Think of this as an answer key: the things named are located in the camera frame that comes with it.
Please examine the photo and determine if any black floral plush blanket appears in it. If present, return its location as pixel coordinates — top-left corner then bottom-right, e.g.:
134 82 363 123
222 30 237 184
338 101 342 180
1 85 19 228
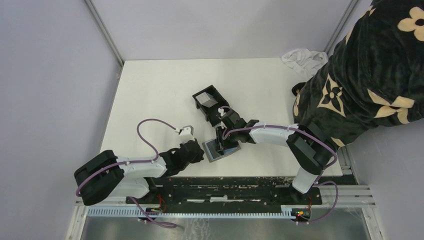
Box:
292 0 424 148

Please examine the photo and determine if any black plastic card box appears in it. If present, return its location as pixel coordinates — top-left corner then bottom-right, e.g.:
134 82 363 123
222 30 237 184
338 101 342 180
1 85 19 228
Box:
192 85 230 127

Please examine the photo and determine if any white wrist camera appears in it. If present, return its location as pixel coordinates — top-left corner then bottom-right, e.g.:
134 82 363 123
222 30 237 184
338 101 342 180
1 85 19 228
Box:
217 106 231 117
177 125 194 137

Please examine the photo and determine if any grey slotted cable duct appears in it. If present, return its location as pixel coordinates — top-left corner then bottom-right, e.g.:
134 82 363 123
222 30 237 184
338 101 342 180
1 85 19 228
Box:
87 206 295 220

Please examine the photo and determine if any aluminium frame rail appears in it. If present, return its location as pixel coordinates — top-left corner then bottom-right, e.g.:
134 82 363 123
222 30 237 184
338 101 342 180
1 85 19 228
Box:
76 145 377 209

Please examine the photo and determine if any black credit card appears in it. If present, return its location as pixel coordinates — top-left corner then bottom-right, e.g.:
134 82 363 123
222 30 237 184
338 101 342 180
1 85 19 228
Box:
211 148 235 161

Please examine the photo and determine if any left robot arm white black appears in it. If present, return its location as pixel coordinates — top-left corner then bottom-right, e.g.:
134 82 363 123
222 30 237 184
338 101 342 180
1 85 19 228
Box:
73 139 205 206

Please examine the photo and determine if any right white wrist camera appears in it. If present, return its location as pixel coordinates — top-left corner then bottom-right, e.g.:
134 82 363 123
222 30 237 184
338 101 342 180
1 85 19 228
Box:
217 106 231 117

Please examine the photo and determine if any white crumpled cloth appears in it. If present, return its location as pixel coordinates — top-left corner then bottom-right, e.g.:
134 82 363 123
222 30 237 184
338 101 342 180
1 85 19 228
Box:
281 48 329 80

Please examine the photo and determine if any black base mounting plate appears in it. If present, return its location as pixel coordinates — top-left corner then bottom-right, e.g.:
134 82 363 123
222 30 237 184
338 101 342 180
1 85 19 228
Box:
125 176 357 215

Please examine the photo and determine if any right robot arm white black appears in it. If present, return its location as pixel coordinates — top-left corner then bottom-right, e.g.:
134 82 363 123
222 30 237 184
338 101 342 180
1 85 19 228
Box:
215 106 338 204

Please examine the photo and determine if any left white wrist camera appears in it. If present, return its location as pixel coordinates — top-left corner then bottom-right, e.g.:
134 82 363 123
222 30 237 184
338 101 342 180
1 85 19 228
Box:
177 125 194 137

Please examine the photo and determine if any stack of credit cards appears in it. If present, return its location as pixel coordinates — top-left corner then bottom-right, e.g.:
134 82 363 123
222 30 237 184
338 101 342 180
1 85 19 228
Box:
195 92 218 108

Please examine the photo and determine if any grey leather card holder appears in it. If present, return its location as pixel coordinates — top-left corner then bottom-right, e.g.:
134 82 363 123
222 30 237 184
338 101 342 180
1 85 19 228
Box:
202 139 241 163

